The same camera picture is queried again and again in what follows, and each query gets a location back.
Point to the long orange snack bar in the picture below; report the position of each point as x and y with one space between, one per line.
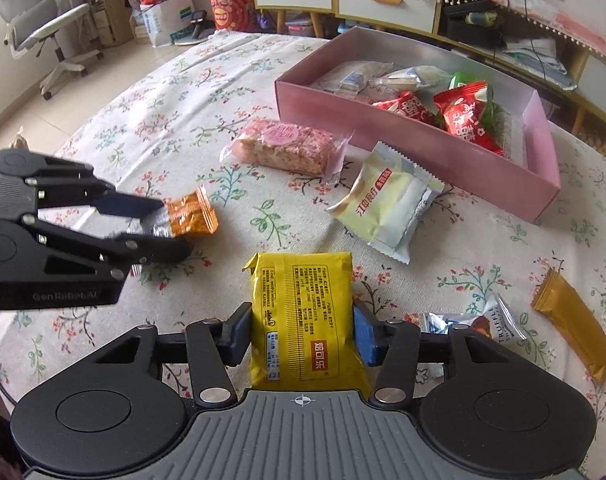
559 302

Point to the silver blue snack packet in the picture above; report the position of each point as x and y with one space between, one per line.
495 321

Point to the pink rice cracker packet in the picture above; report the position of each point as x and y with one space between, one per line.
299 149

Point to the white shopping bag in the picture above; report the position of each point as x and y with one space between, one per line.
168 21

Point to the red snack packet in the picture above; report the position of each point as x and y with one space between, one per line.
468 113

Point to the small orange silver snack packet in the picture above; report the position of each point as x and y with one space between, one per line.
189 216

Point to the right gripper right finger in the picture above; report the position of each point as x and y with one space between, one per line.
392 347

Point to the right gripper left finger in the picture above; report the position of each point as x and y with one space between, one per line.
213 346

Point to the grey office chair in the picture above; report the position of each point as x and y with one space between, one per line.
31 23

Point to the floral tablecloth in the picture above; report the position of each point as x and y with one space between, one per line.
154 123

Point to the yellow snack packet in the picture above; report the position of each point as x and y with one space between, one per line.
302 335

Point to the cream white snack packet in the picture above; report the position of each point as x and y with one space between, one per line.
387 200

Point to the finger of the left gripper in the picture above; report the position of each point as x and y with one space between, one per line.
124 205
144 248

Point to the black storage box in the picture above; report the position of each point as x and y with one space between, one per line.
477 23

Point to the pink cardboard box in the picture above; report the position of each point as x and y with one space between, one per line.
525 190

